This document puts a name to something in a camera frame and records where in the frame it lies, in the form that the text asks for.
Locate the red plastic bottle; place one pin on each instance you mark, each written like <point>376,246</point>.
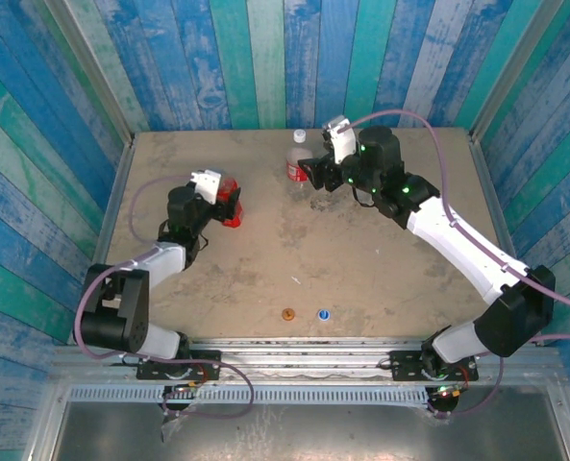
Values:
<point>227,185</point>

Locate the clear bottle with red label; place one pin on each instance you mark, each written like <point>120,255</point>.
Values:
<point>291,168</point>

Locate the orange bottle cap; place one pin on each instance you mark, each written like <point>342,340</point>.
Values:
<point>288,314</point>

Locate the blue and white bottle cap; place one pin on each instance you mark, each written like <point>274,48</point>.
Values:
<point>323,315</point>

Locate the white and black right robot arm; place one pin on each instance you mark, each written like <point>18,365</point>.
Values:
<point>457,240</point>

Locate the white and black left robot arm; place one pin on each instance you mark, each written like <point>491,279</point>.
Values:
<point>116,312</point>

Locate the small controller circuit board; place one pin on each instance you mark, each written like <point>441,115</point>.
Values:
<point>445,391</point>
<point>188,386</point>

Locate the shiny steel sheet panel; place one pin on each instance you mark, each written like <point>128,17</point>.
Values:
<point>313,432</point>

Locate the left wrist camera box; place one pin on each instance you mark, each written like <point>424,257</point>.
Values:
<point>207,185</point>

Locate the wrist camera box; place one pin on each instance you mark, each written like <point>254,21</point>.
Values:
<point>342,141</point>
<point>207,185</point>

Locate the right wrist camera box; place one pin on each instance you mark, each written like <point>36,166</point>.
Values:
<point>342,141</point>

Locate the aluminium table side rail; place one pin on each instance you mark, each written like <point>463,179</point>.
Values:
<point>116,192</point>
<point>492,192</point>

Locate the aluminium corner post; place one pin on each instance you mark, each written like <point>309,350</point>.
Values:
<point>93,72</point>
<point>511,72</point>

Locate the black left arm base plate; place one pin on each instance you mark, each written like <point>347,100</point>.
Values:
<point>150,370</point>

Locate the aluminium front rail frame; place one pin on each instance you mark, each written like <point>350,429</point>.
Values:
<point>304,357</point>

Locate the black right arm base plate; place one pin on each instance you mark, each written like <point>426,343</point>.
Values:
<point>404,370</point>

